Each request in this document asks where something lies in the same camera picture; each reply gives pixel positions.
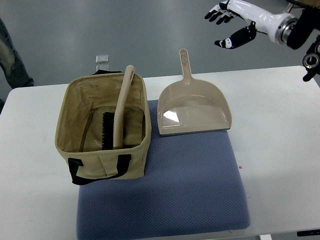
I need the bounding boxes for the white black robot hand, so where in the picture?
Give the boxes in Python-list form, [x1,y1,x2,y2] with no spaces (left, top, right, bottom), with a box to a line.
[204,0,298,49]

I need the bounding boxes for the pink hand broom black bristles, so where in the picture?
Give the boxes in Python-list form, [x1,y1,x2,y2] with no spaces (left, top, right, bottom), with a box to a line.
[101,65,135,150]

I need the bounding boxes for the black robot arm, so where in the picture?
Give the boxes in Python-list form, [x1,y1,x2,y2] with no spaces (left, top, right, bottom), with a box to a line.
[286,0,320,82]

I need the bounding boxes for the cardboard box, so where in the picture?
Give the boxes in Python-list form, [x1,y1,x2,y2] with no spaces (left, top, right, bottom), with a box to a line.
[287,0,320,8]

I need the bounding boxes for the pink plastic dustpan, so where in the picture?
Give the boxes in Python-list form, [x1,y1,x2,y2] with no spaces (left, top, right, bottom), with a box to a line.
[157,49,232,136]

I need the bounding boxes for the blue foam cushion mat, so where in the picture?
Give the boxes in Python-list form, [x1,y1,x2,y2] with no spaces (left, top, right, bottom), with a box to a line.
[76,100,251,240]

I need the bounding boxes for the black table control panel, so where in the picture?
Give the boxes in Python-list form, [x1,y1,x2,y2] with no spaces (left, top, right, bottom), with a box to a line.
[296,229,320,237]

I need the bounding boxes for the person in grey trousers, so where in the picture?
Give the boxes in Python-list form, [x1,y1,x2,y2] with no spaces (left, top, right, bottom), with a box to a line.
[0,19,34,89]

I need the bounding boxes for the yellow canvas bag black handles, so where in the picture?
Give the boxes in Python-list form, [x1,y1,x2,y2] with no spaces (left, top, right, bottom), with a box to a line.
[55,71,152,186]

